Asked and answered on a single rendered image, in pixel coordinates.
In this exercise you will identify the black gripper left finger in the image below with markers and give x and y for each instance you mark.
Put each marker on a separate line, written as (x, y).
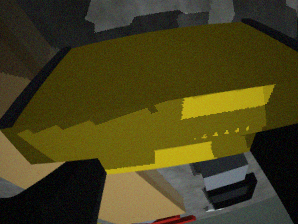
(71, 194)

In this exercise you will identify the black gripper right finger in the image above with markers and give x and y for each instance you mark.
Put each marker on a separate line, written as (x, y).
(276, 151)

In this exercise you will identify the red spirit level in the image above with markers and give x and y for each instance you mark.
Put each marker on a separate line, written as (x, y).
(182, 220)
(166, 219)

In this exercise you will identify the tan panel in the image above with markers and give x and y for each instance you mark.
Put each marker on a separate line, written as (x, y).
(128, 197)

